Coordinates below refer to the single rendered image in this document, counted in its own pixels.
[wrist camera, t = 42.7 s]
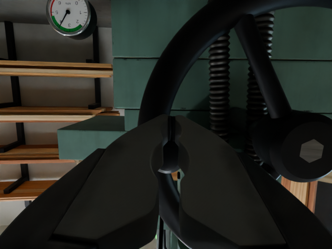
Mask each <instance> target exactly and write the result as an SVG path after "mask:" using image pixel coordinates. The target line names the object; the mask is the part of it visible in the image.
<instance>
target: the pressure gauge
mask: <svg viewBox="0 0 332 249"><path fill-rule="evenodd" d="M66 10H69V11H70V14H67V15H66V17H65V19H64V20H63V18H64V16H65V14H66ZM46 15H47V19H48V21H49V23H50V25H51V26H52V28H53V29H54V30H55V31H57V32H58V33H60V34H62V35H65V36H67V37H69V38H71V39H74V40H83V39H86V38H88V37H89V36H90V35H91V34H92V33H93V32H94V30H95V28H96V25H97V15H96V11H95V9H94V7H93V6H92V4H91V3H90V2H89V1H88V0H48V1H47V4H46ZM62 20H63V22H62ZM61 22H62V24H61ZM60 24H61V26H60ZM59 26H60V27H59Z"/></svg>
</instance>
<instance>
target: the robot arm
mask: <svg viewBox="0 0 332 249"><path fill-rule="evenodd" d="M171 132H172V141H175V143H176V144H177V146H178V166H179V168H180V169H181V170H182V171H183V173H184V177H183V178H182V179H181V181H180V196H179V226H180V236H181V238H182V240H183V242H184V243H185V244H186V245H188V246H189V247H190V248H192V249H332V233H331V232H330V231H329V230H328V229H327V228H326V226H325V225H324V224H323V223H322V222H321V221H320V220H319V219H318V218H317V217H316V216H315V214H314V213H313V212H312V211H311V210H310V209H309V208H308V207H306V206H305V205H304V204H303V203H302V202H301V201H300V200H299V199H298V198H297V197H296V196H294V195H293V194H292V193H291V192H290V191H289V190H288V189H286V188H285V187H284V186H283V185H282V184H281V183H280V182H278V181H277V180H276V179H275V178H274V177H273V176H272V175H270V174H269V173H268V172H267V171H266V170H265V169H264V168H262V167H261V166H260V165H259V164H258V163H257V162H256V161H254V160H253V159H252V158H251V157H250V156H249V155H248V154H246V153H245V152H237V151H236V150H235V149H233V148H232V147H231V146H230V145H229V144H228V143H227V142H225V141H224V140H223V139H222V138H220V137H219V136H217V135H216V134H214V133H213V132H211V131H210V130H208V129H206V128H204V127H202V126H201V125H199V124H197V123H195V122H193V121H192V120H190V119H188V118H186V117H184V116H183V115H177V116H169V115H166V114H162V115H159V116H157V117H155V118H153V119H151V120H149V121H147V122H145V123H143V124H141V125H139V126H137V127H135V128H133V129H132V130H130V131H128V132H126V133H125V134H123V135H122V136H120V137H119V138H117V139H116V140H115V141H114V142H112V143H111V144H110V145H109V146H108V147H106V148H105V149H102V148H98V149H96V150H95V151H94V152H93V153H91V154H90V155H89V156H88V157H86V158H85V159H84V160H83V161H81V162H80V163H79V164H78V165H76V166H75V167H74V168H73V169H71V170H70V171H69V172H68V173H66V174H65V175H64V176H62V177H61V178H60V179H59V180H57V181H56V182H55V183H54V184H52V185H51V186H50V187H49V188H47V189H46V190H45V191H44V192H43V193H41V194H40V195H39V196H38V197H37V198H36V199H34V200H33V201H32V202H31V203H30V204H29V205H28V206H27V207H26V208H25V209H24V210H23V211H22V212H21V213H20V214H19V215H18V216H17V217H16V218H15V219H14V220H13V221H12V222H11V223H10V224H9V226H8V227H7V228H6V229H5V230H4V231H3V232H2V234H1V235H0V249H140V248H141V247H143V246H145V245H147V244H148V243H150V242H151V241H152V240H153V239H154V238H155V236H156V233H157V225H158V218H159V184H158V179H157V177H156V176H155V174H156V173H157V171H158V170H159V169H160V168H161V167H162V166H163V147H164V145H165V144H166V143H167V142H168V141H170V138H171Z"/></svg>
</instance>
